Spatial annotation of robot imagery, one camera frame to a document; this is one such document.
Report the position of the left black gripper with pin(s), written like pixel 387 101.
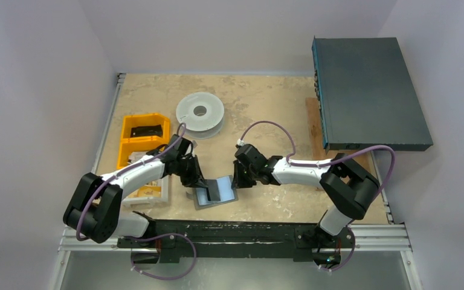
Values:
pixel 194 173

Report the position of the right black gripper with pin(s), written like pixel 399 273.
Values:
pixel 240 174

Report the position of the black credit card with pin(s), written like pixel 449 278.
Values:
pixel 213 194

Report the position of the grey card holder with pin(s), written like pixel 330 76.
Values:
pixel 227 192

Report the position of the white filament spool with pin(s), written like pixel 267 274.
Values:
pixel 203 114

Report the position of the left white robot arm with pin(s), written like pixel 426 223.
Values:
pixel 94 210

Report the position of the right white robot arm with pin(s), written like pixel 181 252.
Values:
pixel 349 186

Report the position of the gold card in bin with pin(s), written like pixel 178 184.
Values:
pixel 149 191

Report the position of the white cards in yellow bin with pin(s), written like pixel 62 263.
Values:
pixel 141 157

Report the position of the clear plastic bin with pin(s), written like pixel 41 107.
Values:
pixel 132 198

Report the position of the black item in bin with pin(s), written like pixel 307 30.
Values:
pixel 147 131

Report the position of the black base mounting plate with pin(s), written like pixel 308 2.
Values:
pixel 320 257

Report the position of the yellow plastic bin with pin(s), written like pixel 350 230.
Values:
pixel 129 145

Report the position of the brown wooden board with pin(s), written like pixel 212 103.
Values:
pixel 316 139

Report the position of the dark grey network switch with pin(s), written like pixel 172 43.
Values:
pixel 366 95

